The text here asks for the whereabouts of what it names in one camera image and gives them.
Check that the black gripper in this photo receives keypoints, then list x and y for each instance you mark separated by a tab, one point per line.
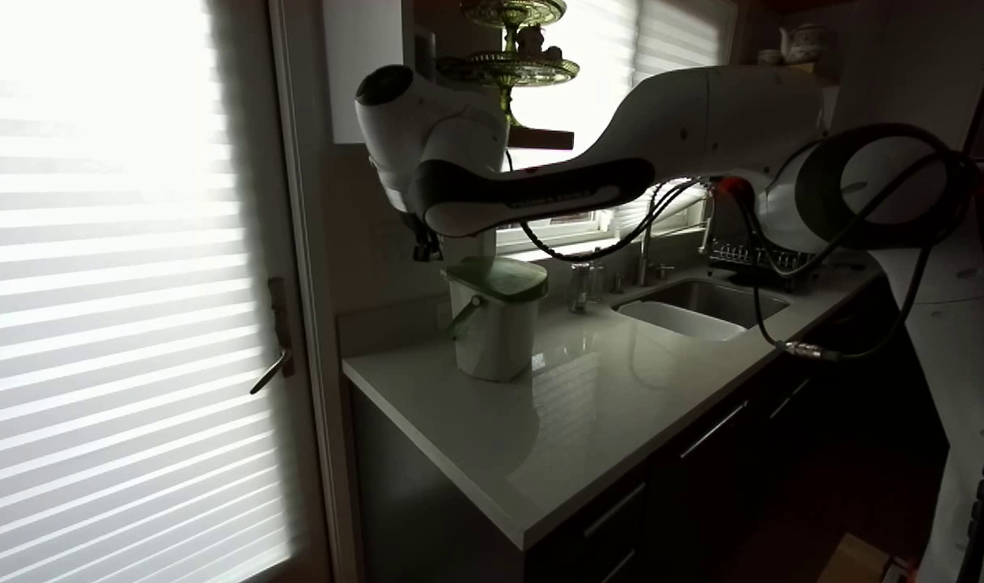
429	239

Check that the cardboard box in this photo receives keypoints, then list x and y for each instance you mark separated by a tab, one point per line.
852	560

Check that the wooden shelf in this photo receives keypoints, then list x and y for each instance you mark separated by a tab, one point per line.
545	137

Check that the small soap bottle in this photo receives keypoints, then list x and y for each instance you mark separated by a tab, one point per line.
581	290

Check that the white door blind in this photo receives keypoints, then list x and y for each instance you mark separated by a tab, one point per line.
115	301

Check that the green glass tiered stand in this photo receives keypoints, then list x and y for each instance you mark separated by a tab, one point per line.
509	64

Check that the black dish rack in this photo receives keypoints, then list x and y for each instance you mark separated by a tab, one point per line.
746	258

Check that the white plastic bin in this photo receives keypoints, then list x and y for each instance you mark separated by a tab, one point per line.
496	341

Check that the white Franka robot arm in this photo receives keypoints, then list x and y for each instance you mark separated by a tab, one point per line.
705	118

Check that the white kitchen sink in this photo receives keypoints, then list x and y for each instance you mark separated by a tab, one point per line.
705	305

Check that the white wall cabinet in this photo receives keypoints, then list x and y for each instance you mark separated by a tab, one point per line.
363	35

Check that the white window blind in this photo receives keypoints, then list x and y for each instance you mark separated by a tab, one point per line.
606	52

